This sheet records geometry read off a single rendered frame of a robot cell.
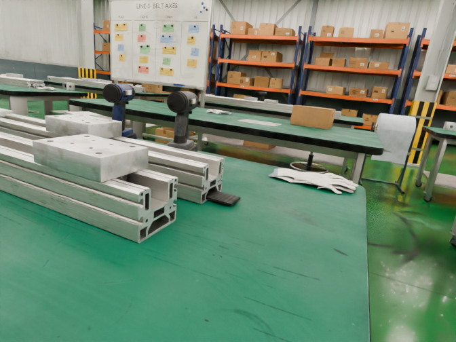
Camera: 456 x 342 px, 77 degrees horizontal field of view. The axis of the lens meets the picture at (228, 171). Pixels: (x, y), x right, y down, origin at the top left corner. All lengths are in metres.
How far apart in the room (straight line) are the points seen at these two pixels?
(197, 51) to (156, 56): 0.59
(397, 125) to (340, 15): 7.62
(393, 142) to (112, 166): 3.67
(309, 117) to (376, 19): 8.83
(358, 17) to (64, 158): 10.82
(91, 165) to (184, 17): 3.44
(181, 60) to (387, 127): 2.58
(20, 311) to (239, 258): 0.27
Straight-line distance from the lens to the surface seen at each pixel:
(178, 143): 0.88
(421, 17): 11.14
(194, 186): 0.63
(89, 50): 9.16
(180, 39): 3.84
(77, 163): 0.52
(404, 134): 3.94
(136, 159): 0.53
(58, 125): 0.87
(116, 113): 1.02
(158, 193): 0.52
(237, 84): 10.53
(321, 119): 2.39
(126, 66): 4.33
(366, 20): 11.08
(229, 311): 0.37
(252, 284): 0.41
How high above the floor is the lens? 1.03
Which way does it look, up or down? 16 degrees down
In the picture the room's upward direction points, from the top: 6 degrees clockwise
